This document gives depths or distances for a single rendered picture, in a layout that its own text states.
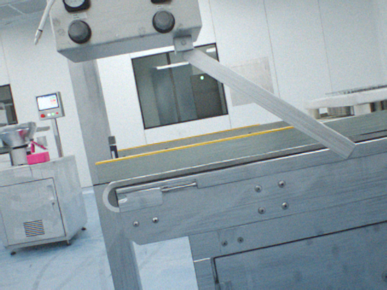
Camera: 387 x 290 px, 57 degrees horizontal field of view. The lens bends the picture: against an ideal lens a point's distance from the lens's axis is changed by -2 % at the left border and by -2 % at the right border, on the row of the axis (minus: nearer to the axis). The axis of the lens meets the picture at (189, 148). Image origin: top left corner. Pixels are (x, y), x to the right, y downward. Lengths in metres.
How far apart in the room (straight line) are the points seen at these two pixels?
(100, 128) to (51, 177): 2.45
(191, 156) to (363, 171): 0.29
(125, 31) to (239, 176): 0.28
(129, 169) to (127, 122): 5.37
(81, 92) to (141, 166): 0.35
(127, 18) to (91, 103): 0.36
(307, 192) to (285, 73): 5.47
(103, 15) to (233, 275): 0.49
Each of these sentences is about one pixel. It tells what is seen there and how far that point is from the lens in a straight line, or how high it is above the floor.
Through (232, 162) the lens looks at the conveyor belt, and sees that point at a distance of 0.61.
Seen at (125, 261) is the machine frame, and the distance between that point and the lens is 0.93.
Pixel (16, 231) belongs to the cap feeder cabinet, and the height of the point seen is 0.22.
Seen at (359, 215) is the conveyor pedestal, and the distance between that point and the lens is 0.73.
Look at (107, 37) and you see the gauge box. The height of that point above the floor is 1.05.
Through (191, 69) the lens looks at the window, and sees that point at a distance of 5.91.
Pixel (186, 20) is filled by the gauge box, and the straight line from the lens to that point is 0.57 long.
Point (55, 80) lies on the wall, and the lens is 6.29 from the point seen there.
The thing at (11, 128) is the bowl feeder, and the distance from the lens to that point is 3.57.
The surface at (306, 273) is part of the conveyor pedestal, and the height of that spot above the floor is 0.59.
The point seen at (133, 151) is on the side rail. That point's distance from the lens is 0.85.
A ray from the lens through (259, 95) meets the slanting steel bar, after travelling 0.55.
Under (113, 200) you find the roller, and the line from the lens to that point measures 0.61.
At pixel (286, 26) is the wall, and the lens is 6.20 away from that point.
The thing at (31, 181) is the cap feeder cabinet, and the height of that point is 0.62.
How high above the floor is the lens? 0.91
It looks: 5 degrees down
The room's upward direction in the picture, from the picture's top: 10 degrees counter-clockwise
